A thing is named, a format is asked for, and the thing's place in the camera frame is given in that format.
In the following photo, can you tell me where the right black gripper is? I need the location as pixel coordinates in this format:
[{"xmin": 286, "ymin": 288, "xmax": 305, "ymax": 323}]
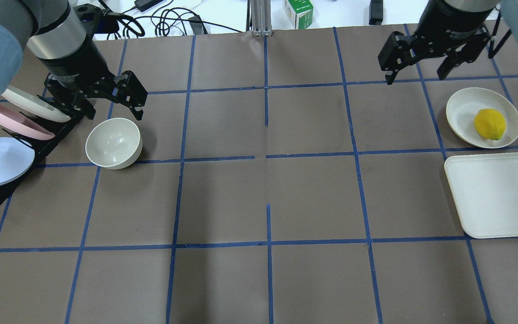
[{"xmin": 378, "ymin": 0, "xmax": 493, "ymax": 86}]

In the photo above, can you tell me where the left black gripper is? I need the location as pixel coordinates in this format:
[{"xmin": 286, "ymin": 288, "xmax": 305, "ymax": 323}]
[{"xmin": 39, "ymin": 38, "xmax": 148, "ymax": 121}]

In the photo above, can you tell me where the cream ceramic bowl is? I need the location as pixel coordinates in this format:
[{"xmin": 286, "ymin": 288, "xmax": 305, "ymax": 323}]
[{"xmin": 85, "ymin": 117, "xmax": 143, "ymax": 170}]

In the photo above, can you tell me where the yellow lemon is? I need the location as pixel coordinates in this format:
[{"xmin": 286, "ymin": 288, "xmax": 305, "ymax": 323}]
[{"xmin": 473, "ymin": 108, "xmax": 506, "ymax": 141}]

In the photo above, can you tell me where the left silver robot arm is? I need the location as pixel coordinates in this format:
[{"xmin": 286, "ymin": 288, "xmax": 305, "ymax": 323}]
[{"xmin": 0, "ymin": 0, "xmax": 147, "ymax": 120}]

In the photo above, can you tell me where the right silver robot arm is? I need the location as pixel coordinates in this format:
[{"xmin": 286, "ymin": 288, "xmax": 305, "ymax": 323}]
[{"xmin": 378, "ymin": 0, "xmax": 518, "ymax": 85}]

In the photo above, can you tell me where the cream round plate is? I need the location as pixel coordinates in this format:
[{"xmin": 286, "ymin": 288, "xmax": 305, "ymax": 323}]
[{"xmin": 446, "ymin": 87, "xmax": 518, "ymax": 149}]

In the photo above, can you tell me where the cream plate in rack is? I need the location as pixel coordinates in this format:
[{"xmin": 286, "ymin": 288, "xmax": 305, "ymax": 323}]
[{"xmin": 1, "ymin": 86, "xmax": 71, "ymax": 123}]

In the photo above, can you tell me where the pink plate in rack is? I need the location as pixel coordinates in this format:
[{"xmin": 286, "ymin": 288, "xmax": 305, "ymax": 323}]
[{"xmin": 0, "ymin": 104, "xmax": 55, "ymax": 141}]

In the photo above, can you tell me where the black power adapter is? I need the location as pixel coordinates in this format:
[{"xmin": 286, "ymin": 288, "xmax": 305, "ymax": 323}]
[{"xmin": 134, "ymin": 0, "xmax": 163, "ymax": 12}]

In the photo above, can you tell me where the green white carton box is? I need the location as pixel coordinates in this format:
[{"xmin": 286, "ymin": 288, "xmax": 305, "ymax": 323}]
[{"xmin": 283, "ymin": 0, "xmax": 314, "ymax": 30}]

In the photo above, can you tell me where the black dish rack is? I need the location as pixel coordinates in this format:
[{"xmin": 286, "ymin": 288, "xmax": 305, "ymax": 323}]
[{"xmin": 0, "ymin": 112, "xmax": 84, "ymax": 205}]

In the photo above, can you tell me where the cream rectangular tray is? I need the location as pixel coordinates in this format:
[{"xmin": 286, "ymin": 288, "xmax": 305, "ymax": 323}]
[{"xmin": 444, "ymin": 153, "xmax": 518, "ymax": 239}]

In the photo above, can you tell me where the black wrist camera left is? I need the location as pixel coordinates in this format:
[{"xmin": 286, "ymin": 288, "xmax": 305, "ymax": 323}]
[{"xmin": 72, "ymin": 4, "xmax": 120, "ymax": 36}]

